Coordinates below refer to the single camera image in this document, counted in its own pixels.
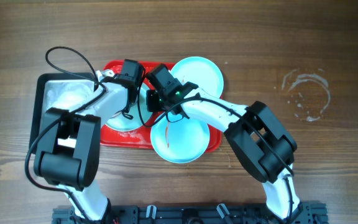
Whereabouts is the black water tray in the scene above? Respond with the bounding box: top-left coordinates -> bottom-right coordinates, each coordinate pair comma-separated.
29,72 -> 94,144

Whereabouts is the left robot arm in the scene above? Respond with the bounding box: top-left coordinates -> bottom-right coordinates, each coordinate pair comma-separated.
25,59 -> 145,223

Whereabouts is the light blue plate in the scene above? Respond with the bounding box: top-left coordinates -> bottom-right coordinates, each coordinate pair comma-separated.
170,57 -> 224,98
106,83 -> 152,131
150,113 -> 210,164

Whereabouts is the red plastic tray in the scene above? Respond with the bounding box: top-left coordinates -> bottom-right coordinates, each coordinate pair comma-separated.
100,60 -> 223,152

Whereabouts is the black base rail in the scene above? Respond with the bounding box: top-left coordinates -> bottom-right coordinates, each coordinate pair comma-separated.
52,202 -> 328,224

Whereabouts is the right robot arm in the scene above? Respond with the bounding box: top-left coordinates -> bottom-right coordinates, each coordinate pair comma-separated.
144,64 -> 300,223

